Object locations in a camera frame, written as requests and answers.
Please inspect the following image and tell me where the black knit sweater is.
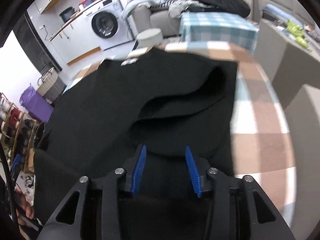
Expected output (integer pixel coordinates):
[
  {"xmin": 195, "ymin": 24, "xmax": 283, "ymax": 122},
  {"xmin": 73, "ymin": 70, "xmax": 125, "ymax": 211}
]
[{"xmin": 34, "ymin": 48, "xmax": 238, "ymax": 223}]

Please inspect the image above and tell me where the grey white clothes heap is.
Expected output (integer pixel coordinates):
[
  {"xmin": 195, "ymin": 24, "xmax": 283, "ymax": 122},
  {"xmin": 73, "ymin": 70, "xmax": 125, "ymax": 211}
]
[{"xmin": 121, "ymin": 0, "xmax": 202, "ymax": 20}]

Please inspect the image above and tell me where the person left hand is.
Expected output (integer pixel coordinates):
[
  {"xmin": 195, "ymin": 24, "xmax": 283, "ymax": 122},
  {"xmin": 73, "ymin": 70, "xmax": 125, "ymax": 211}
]
[{"xmin": 15, "ymin": 188, "xmax": 34, "ymax": 219}]

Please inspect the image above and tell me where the wooden shoe rack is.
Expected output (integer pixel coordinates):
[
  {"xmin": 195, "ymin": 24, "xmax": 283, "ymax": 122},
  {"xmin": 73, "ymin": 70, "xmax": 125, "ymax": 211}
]
[{"xmin": 1, "ymin": 93, "xmax": 39, "ymax": 172}]

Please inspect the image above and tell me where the purple storage bag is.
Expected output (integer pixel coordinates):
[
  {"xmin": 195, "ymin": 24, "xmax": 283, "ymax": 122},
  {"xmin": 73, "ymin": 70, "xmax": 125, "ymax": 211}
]
[{"xmin": 20, "ymin": 85, "xmax": 54, "ymax": 122}]

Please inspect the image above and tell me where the brown blue checkered tablecloth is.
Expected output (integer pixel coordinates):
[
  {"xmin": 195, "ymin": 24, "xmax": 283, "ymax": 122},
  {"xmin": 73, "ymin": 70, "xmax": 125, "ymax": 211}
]
[{"xmin": 62, "ymin": 40, "xmax": 297, "ymax": 228}]

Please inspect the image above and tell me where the woven laundry basket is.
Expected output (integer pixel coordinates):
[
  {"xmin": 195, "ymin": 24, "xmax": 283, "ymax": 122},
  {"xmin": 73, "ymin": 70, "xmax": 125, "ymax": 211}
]
[{"xmin": 36, "ymin": 67, "xmax": 66, "ymax": 105}]

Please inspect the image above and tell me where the round white stool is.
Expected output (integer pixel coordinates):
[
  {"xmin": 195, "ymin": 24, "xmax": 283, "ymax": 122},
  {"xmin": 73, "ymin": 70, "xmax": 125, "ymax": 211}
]
[{"xmin": 136, "ymin": 28, "xmax": 163, "ymax": 48}]

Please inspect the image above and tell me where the light blue checkered cloth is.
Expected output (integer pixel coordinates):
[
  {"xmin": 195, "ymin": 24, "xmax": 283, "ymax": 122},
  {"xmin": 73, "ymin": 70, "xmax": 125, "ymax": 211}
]
[{"xmin": 179, "ymin": 12, "xmax": 259, "ymax": 54}]

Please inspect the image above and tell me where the white front-load washing machine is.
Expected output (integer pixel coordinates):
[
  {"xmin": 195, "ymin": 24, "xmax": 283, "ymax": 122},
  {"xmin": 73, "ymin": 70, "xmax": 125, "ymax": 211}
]
[{"xmin": 84, "ymin": 0, "xmax": 133, "ymax": 50}]

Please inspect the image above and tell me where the black pot on counter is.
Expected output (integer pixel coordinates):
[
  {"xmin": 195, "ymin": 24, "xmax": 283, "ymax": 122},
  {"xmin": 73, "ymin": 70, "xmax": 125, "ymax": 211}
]
[{"xmin": 59, "ymin": 7, "xmax": 75, "ymax": 23}]

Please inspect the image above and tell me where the yellow green item on shelf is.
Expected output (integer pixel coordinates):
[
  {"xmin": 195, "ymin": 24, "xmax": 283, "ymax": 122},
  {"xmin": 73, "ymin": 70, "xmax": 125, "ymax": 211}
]
[{"xmin": 286, "ymin": 20, "xmax": 308, "ymax": 48}]

